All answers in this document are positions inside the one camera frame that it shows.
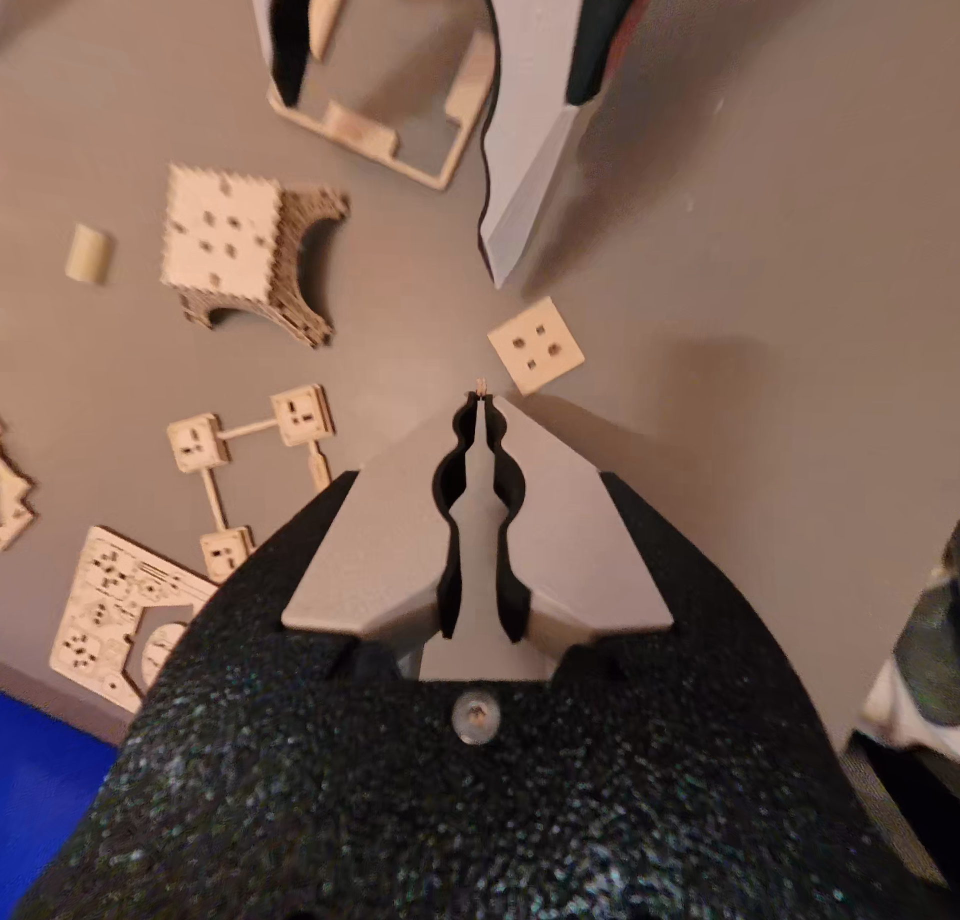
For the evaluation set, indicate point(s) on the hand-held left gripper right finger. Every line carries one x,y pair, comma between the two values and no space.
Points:
585,552

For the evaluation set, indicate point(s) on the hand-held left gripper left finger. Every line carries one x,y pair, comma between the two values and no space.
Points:
375,552

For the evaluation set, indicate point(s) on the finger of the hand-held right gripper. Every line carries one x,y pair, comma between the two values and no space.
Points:
536,95
259,5

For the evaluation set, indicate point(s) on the square wooden plate four holes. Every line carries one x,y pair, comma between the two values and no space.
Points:
536,346

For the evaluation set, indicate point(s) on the wooden lattice tower base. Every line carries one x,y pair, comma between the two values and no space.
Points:
225,237

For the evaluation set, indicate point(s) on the wooden parts sheet with cutouts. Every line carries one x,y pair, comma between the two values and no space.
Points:
360,132

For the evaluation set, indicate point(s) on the small dotted wooden parts sheet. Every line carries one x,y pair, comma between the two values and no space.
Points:
97,597

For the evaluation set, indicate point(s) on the small cream cylinder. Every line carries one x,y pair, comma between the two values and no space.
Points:
88,254

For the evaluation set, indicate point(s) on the blue plastic bin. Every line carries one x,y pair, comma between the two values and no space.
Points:
45,785

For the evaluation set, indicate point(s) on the wooden frame of small squares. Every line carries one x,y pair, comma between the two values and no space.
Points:
300,414

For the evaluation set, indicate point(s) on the wooden diamond frame piece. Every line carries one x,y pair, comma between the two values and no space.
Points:
11,500

